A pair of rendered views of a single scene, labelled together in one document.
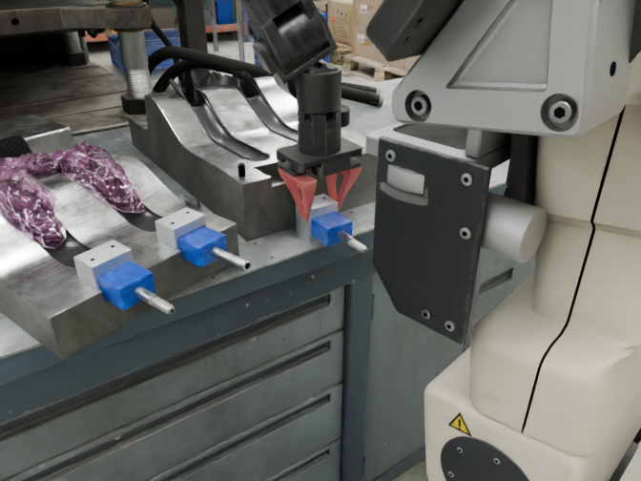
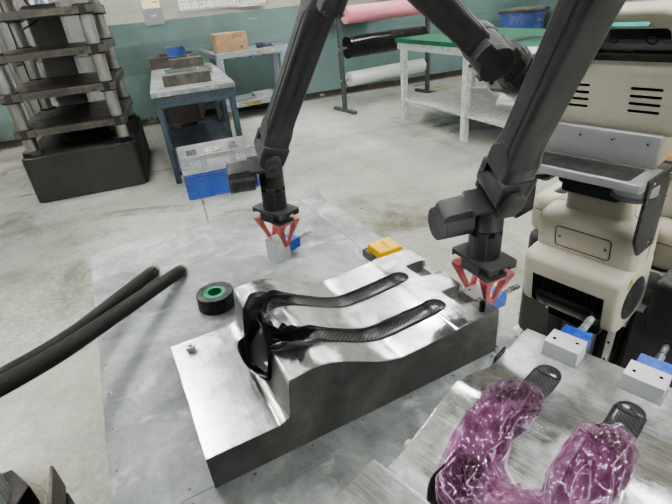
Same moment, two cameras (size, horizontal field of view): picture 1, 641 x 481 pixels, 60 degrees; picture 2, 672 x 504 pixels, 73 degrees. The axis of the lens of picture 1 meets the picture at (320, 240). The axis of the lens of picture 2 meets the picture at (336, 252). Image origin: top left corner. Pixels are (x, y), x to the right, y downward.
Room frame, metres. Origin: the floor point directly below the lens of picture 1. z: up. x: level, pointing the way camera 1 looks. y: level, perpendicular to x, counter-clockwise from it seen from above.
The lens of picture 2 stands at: (0.85, 0.74, 1.36)
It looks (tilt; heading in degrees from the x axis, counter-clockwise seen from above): 29 degrees down; 280
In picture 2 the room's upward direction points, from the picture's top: 6 degrees counter-clockwise
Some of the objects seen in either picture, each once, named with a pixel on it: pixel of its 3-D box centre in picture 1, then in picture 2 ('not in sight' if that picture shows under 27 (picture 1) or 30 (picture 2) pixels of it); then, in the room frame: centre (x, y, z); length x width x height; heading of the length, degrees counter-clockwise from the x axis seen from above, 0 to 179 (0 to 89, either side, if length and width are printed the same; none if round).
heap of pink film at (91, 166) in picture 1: (42, 177); (536, 449); (0.71, 0.38, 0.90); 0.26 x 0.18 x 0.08; 52
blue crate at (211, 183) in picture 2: not in sight; (219, 174); (2.44, -2.86, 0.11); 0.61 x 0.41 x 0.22; 27
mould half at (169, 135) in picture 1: (242, 134); (331, 331); (0.98, 0.14, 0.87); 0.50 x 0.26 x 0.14; 35
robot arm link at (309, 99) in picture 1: (317, 87); (484, 214); (0.72, 0.00, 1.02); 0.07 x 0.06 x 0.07; 23
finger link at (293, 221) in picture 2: not in sight; (281, 227); (1.15, -0.23, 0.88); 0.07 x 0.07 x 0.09; 57
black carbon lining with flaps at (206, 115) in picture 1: (239, 110); (339, 308); (0.96, 0.14, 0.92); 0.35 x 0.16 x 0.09; 35
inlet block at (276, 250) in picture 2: not in sight; (291, 240); (1.14, -0.27, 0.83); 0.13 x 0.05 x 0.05; 56
